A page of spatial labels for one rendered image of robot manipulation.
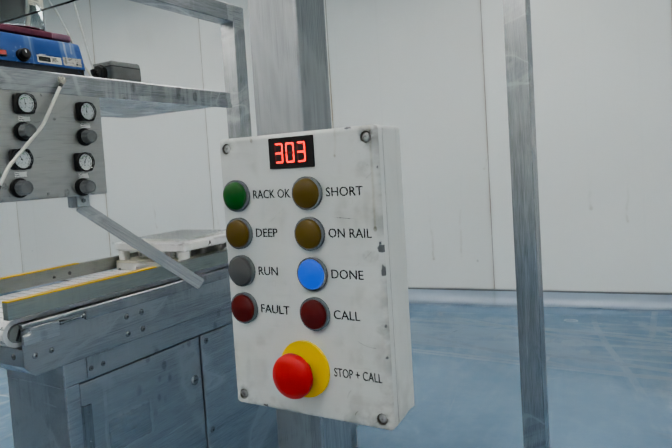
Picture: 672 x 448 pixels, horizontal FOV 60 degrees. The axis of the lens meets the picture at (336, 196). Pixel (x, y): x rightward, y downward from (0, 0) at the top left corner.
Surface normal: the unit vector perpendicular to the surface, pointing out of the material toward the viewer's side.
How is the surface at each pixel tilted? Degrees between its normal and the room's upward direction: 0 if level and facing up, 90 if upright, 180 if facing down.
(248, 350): 90
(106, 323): 90
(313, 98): 90
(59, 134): 90
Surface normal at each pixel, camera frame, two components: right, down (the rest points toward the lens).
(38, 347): 0.86, -0.03
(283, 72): -0.50, 0.07
